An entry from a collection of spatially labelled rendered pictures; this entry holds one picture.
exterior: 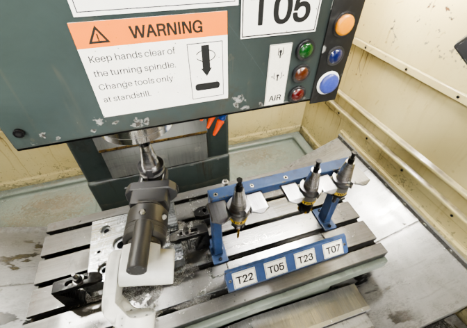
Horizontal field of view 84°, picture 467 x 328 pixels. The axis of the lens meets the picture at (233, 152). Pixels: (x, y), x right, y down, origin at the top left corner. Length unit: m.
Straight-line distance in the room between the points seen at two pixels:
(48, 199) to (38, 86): 1.55
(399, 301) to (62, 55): 1.24
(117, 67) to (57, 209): 1.51
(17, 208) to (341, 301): 1.71
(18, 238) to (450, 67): 1.86
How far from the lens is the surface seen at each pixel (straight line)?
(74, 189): 1.84
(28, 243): 1.56
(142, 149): 0.63
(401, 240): 1.34
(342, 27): 0.38
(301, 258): 0.98
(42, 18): 0.31
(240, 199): 0.67
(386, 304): 1.27
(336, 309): 1.17
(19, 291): 1.45
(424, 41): 1.22
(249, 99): 0.37
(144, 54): 0.31
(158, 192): 0.64
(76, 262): 1.13
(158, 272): 0.54
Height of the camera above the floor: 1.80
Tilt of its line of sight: 42 degrees down
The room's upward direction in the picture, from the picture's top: straight up
